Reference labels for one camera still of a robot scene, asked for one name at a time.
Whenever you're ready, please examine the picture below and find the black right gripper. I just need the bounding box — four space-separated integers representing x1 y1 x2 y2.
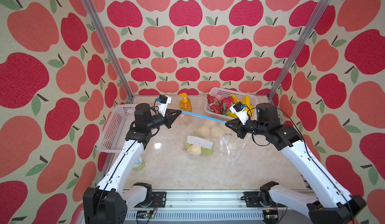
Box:
226 117 266 138

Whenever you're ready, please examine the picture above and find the clear blue zip-top bag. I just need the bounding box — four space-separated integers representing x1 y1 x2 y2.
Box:
176 113 251 165

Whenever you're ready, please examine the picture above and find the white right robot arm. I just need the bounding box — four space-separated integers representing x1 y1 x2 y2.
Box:
225 102 367 224

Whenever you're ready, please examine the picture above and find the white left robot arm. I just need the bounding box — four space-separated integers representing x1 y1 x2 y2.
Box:
83 103 182 224

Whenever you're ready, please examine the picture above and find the cream pear zip bag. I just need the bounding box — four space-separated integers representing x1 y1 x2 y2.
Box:
210 126 225 138
204 120 217 128

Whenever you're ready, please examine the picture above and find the red snack bag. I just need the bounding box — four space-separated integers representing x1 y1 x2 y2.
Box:
207 94 222 115

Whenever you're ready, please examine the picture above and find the cream pear in zip bag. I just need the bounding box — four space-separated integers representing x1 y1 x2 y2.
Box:
196 125 211 138

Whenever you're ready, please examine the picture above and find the green toy pear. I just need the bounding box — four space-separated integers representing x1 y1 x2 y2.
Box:
201 147 214 156

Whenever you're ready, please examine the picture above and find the small clear pear bag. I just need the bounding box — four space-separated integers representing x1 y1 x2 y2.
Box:
185 136 214 156

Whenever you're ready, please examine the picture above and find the cream pear in small bag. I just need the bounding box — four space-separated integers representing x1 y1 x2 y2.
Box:
187 145 202 156

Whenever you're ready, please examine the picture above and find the orange soap pump bottle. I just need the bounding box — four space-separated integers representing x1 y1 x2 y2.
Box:
178 93 193 112

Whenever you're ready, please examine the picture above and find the pink toy dragon fruit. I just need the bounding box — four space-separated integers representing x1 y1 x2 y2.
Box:
221 96 233 115

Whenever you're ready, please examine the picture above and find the lower yellow toy banana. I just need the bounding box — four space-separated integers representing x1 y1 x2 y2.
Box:
231 94 243 104

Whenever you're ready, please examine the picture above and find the yellow toy banana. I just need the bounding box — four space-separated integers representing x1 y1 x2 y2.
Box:
242 95 252 109
231 94 243 104

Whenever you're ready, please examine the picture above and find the upper yellow toy banana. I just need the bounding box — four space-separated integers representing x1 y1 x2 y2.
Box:
242 95 252 109

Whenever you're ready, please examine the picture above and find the white plastic fruit basket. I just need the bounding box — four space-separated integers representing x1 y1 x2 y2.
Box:
204 87 258 121

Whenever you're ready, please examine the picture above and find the white empty plastic basket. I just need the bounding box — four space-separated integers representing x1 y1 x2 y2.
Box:
96 104 136 153

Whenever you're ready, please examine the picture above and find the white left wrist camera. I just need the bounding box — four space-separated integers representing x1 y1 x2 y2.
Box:
156 95 172 117

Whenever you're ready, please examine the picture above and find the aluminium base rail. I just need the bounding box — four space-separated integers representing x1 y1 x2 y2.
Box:
125 190 310 224

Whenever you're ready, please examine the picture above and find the aluminium left corner post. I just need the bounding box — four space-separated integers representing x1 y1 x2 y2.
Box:
81 0 134 104

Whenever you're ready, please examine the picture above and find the aluminium corner post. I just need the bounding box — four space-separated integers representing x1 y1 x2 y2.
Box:
81 0 134 104
267 0 331 104

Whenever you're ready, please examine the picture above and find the aluminium right corner post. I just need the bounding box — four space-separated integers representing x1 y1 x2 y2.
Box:
267 0 331 104

